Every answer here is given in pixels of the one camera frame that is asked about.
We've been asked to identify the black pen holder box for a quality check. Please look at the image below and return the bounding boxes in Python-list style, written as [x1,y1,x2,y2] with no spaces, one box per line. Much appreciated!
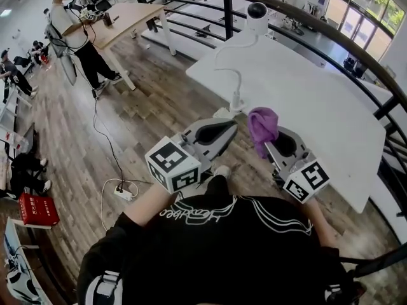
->
[103,11,120,28]

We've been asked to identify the white power strip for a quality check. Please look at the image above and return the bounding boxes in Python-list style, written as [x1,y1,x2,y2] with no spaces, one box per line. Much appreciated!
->
[113,184,135,202]

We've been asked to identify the person's black printed t-shirt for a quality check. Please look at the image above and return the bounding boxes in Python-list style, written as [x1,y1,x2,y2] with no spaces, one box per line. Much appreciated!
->
[77,194,350,305]

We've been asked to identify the person's left forearm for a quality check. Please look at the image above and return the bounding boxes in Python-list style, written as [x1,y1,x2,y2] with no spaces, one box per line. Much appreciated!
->
[122,181,179,227]

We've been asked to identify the red box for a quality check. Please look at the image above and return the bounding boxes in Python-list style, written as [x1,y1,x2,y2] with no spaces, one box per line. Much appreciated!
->
[17,191,61,231]

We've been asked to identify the white camera with black dome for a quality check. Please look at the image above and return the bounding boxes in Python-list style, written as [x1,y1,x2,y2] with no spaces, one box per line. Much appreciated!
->
[245,1,270,36]

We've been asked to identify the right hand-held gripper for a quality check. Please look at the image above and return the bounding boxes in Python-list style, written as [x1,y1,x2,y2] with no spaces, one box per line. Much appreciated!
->
[263,126,330,205]

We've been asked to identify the black and white shoulder strap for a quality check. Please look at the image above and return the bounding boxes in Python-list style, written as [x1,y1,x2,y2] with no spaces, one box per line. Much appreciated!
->
[85,270,123,305]

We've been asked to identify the glass entrance doors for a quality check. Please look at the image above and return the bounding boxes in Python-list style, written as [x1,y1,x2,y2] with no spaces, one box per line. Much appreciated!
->
[326,0,407,62]

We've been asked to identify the person's black trouser leg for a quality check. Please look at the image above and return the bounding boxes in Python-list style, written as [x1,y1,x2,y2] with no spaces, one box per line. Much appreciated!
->
[203,173,230,199]

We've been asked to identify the person's white shoe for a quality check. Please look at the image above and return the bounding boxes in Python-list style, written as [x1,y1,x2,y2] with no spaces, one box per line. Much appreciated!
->
[213,165,231,179]

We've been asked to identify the black metal railing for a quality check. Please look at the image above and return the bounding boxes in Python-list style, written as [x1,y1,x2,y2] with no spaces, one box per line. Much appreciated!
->
[131,0,407,268]

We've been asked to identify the wooden table with white legs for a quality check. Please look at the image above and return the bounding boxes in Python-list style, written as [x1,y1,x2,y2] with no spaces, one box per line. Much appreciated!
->
[84,3,177,92]

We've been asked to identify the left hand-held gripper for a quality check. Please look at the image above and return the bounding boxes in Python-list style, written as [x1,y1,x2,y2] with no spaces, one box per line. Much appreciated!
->
[144,117,240,194]

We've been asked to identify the person's right forearm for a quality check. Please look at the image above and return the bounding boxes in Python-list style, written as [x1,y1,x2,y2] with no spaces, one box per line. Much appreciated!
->
[301,198,338,250]

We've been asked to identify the purple cloth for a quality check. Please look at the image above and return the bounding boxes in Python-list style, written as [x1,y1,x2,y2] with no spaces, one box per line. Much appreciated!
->
[247,107,280,159]

